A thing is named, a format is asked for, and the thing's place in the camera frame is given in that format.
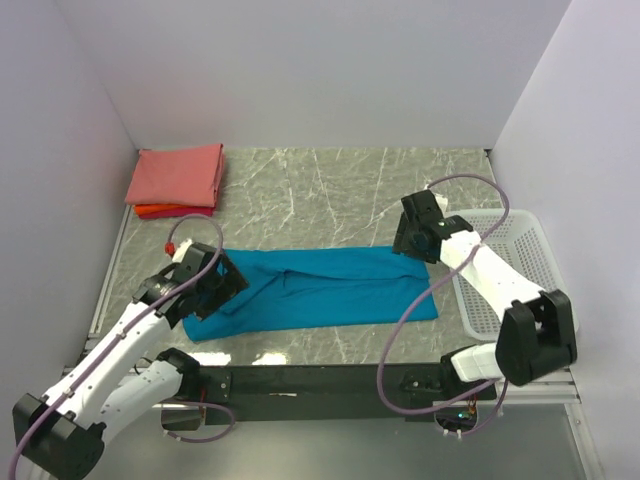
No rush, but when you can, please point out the teal blue t shirt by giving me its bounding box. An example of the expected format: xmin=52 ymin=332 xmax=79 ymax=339
xmin=183 ymin=246 xmax=430 ymax=342

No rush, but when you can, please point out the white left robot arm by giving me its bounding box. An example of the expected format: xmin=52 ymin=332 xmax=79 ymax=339
xmin=8 ymin=241 xmax=248 ymax=479

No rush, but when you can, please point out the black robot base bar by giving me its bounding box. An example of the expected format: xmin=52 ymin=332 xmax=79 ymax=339
xmin=168 ymin=363 xmax=480 ymax=422

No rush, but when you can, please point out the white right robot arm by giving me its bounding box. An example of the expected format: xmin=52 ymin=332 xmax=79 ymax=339
xmin=392 ymin=190 xmax=578 ymax=399

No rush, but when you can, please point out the white perforated plastic basket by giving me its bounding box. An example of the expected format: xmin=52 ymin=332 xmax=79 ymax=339
xmin=452 ymin=209 xmax=569 ymax=342

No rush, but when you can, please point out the folded salmon pink t shirt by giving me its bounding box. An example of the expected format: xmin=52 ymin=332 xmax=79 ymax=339
xmin=125 ymin=144 xmax=224 ymax=207

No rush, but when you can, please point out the folded orange t shirt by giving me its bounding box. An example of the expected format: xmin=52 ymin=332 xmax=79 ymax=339
xmin=133 ymin=204 xmax=189 ymax=220

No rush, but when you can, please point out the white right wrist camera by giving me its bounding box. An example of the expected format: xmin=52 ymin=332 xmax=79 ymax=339
xmin=425 ymin=188 xmax=449 ymax=214

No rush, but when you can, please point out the aluminium extrusion rail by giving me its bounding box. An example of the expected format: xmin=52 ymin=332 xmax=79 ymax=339
xmin=434 ymin=363 xmax=581 ymax=406

